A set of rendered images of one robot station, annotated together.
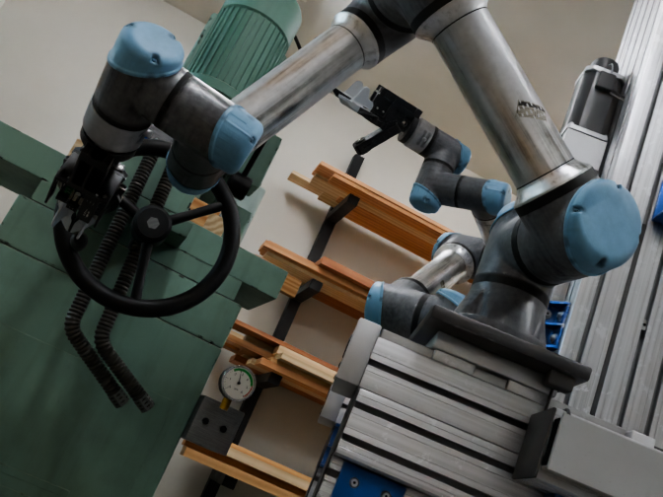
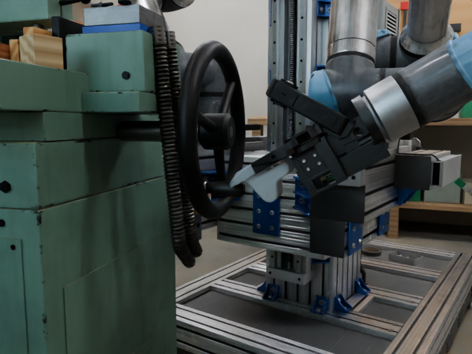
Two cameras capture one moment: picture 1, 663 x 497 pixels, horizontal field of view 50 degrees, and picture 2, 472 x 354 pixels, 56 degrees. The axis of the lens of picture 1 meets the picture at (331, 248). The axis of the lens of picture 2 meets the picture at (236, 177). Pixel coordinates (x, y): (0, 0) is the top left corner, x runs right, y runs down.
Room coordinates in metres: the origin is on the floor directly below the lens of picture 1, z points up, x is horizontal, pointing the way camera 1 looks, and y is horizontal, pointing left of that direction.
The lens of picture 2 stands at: (0.69, 0.89, 0.83)
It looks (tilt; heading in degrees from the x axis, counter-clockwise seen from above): 7 degrees down; 301
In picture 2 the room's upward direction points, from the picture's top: straight up
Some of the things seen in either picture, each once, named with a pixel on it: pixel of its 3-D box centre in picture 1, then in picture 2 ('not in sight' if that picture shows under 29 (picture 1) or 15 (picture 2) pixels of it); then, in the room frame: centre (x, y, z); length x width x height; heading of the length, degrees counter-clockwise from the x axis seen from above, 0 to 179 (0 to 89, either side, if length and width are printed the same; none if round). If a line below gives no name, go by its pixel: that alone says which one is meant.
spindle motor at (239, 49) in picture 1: (241, 54); not in sight; (1.42, 0.36, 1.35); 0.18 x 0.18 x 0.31
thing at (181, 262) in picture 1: (134, 251); (71, 125); (1.37, 0.35, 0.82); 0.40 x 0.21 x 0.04; 105
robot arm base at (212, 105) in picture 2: not in sight; (213, 108); (1.50, -0.31, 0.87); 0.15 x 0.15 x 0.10
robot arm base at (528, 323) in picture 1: (500, 320); not in sight; (1.00, -0.27, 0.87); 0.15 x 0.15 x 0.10
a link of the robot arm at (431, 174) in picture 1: (437, 187); not in sight; (1.47, -0.17, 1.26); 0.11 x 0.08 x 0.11; 60
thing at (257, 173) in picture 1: (253, 161); not in sight; (1.67, 0.27, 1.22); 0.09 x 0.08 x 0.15; 15
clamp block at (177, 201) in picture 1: (154, 186); (127, 67); (1.23, 0.34, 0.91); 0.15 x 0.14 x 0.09; 105
